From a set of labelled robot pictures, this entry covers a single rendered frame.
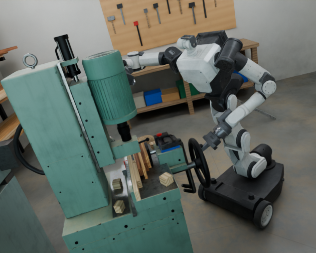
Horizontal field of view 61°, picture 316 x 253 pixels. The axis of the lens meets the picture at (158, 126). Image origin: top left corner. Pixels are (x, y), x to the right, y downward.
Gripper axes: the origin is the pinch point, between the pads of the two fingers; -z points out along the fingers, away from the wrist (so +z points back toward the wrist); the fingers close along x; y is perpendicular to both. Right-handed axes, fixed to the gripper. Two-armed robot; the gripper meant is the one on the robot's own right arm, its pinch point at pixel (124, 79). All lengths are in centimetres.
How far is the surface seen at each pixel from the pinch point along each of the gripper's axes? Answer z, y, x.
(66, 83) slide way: -26.1, 6.7, -25.8
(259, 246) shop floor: -17, 71, 126
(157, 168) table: -26, 32, 29
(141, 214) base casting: -41, 50, 25
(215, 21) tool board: 286, -94, 143
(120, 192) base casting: -22, 54, 17
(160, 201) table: -46, 37, 28
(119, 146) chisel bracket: -22.2, 28.4, 6.8
